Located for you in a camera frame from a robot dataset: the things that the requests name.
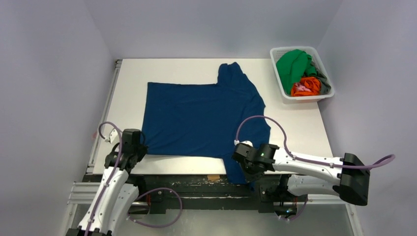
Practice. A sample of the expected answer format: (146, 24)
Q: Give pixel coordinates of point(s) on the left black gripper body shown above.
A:
(141, 151)

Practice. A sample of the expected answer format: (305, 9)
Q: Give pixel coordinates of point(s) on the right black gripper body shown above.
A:
(246, 167)

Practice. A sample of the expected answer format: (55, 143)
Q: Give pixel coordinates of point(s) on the blue t-shirt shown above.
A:
(204, 120)

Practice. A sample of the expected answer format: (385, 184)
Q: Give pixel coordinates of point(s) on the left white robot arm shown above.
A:
(118, 188)

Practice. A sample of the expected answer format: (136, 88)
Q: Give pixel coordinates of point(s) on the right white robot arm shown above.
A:
(345, 177)

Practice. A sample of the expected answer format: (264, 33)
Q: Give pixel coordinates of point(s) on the brown tape piece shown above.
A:
(213, 178)

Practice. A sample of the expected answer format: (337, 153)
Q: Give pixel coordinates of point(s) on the pink garment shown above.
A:
(299, 87)

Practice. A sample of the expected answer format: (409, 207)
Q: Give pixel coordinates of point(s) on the orange t-shirt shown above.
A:
(307, 86)

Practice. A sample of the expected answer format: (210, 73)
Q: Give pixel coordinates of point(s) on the grey t-shirt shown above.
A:
(318, 74)

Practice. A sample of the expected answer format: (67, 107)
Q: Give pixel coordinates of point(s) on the green t-shirt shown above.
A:
(294, 65)

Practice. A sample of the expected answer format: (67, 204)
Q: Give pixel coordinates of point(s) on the white plastic laundry basket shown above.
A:
(277, 53)

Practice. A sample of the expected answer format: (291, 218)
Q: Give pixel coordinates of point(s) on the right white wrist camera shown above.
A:
(248, 143)

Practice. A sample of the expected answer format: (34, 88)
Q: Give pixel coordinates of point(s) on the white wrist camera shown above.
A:
(248, 143)
(112, 137)

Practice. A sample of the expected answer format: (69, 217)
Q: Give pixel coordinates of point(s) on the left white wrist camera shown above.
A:
(112, 137)

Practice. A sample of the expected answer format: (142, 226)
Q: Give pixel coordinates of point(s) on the black base frame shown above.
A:
(199, 192)

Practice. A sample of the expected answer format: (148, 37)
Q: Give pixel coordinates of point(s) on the aluminium rail frame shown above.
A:
(83, 192)

